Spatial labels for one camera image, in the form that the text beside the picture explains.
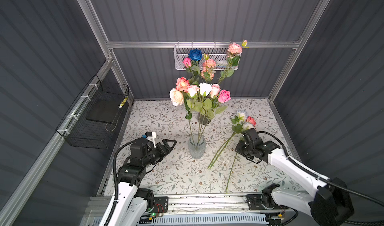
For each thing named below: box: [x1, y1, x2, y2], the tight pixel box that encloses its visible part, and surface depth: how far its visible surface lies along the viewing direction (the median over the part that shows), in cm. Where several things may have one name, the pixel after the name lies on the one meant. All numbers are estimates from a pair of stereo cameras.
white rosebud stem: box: [194, 82, 214, 143], surface depth 68 cm
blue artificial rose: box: [189, 48, 203, 61], surface depth 80 cm
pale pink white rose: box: [187, 84, 200, 140], surface depth 65 cm
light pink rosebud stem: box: [207, 89, 232, 136], surface depth 63 cm
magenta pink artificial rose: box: [182, 57, 192, 68], surface depth 82 cm
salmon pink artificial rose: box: [175, 76, 190, 92], surface depth 69 cm
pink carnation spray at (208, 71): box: [200, 53, 217, 83], surface depth 84 cm
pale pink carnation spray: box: [217, 39, 250, 85], surface depth 80 cm
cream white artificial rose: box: [169, 88, 184, 106], surface depth 70 cm
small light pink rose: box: [210, 83, 221, 98], surface depth 66 cm
